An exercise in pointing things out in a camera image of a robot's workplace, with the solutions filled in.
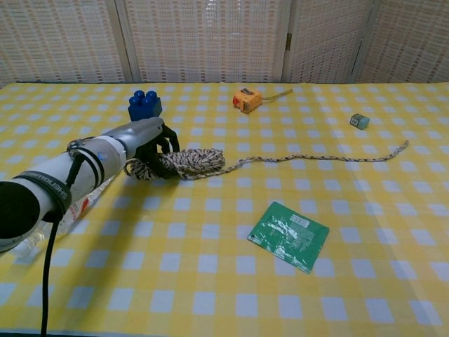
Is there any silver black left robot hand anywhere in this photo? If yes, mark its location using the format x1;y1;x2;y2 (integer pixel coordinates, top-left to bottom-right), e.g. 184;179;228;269
104;117;181;179

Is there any beige black braided rope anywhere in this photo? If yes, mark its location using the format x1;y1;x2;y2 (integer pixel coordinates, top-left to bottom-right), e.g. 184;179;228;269
123;140;410;182

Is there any blue toy building block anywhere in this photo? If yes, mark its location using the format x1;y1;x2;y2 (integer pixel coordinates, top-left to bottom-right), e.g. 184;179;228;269
127;90;163;123

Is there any clear plastic water bottle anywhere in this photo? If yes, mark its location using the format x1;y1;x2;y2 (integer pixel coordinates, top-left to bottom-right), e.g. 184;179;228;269
10;174;119;263

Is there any orange tape measure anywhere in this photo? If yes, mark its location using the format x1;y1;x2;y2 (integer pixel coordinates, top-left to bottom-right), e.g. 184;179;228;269
232;88;294;114

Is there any woven beige folding screen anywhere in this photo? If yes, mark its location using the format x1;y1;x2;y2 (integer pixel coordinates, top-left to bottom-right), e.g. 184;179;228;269
0;0;449;88

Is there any green foil packet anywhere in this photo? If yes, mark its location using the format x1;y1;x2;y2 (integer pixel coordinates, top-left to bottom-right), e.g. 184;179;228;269
247;201;330;275

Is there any yellow white checked tablecloth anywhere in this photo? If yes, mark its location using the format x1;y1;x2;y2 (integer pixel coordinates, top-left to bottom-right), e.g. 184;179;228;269
0;82;449;337

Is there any small green cube box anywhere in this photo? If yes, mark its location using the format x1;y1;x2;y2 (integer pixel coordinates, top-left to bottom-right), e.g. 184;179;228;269
349;112;370;129

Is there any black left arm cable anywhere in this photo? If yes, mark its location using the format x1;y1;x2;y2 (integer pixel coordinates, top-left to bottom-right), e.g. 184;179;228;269
39;138;88;337

